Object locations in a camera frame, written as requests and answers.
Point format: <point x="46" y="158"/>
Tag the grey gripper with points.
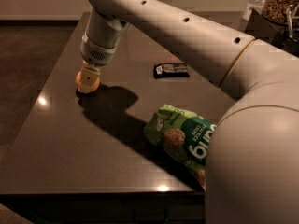
<point x="94" y="54"/>

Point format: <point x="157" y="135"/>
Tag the orange fruit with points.
<point x="93" y="84"/>

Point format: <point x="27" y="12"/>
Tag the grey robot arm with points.
<point x="252" y="170"/>

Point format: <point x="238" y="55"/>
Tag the black snack bar wrapper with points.
<point x="164" y="70"/>

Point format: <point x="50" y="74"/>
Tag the green dang chips bag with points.
<point x="184" y="136"/>

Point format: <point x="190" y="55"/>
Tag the clear plastic bottle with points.
<point x="252" y="5"/>

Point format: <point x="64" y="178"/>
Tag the black tray stand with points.
<point x="272" y="33"/>

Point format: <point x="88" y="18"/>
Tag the glass jar of nuts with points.
<point x="275" y="10"/>

